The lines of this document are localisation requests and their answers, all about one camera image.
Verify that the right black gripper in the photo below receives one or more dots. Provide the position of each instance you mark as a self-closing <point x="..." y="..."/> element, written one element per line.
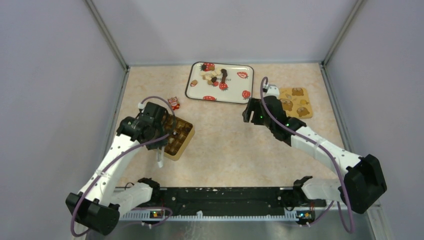
<point x="253" y="105"/>

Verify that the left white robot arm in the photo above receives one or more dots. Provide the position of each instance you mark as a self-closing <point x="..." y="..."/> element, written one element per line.
<point x="97" y="207"/>

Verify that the pile of chocolates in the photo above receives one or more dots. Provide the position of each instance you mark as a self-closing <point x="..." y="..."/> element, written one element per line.
<point x="213" y="76"/>

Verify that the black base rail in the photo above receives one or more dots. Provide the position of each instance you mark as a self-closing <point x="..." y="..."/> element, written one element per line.
<point x="230" y="201"/>

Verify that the gold chocolate box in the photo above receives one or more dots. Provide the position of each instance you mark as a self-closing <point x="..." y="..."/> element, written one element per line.
<point x="179" y="138"/>

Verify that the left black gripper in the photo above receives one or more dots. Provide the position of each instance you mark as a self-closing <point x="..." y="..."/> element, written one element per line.
<point x="162" y="143"/>

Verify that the strawberry pattern tray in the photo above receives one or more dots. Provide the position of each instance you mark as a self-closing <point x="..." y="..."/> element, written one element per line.
<point x="240" y="83"/>

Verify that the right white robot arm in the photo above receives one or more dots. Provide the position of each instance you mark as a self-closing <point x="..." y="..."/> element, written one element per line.
<point x="360" y="181"/>

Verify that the wooden animal puzzle board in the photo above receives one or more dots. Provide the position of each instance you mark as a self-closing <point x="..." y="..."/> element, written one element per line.
<point x="295" y="102"/>

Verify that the metal tongs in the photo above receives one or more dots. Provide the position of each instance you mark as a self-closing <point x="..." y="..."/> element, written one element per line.
<point x="160" y="157"/>

